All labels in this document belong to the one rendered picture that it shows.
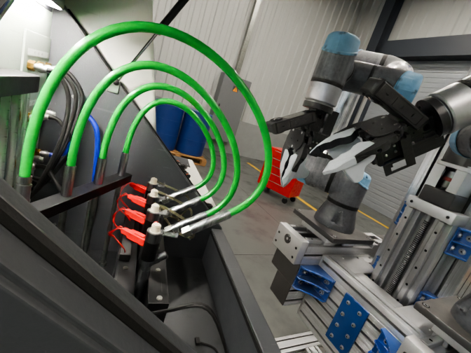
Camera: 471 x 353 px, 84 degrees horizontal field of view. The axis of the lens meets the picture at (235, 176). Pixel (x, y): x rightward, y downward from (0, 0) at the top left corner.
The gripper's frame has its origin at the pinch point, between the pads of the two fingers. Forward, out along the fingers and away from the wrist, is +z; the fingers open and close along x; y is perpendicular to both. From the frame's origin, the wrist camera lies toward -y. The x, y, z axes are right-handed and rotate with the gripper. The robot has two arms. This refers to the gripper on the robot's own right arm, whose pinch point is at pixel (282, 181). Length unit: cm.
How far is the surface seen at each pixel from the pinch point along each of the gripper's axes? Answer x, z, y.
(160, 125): 458, 60, 3
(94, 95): -4.5, -8.4, -43.0
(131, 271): -8.7, 22.7, -31.1
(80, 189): -0.2, 10.7, -43.4
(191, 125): 464, 47, 60
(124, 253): -5.4, 21.1, -33.0
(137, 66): -4.5, -14.9, -37.6
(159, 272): -8.4, 22.7, -25.6
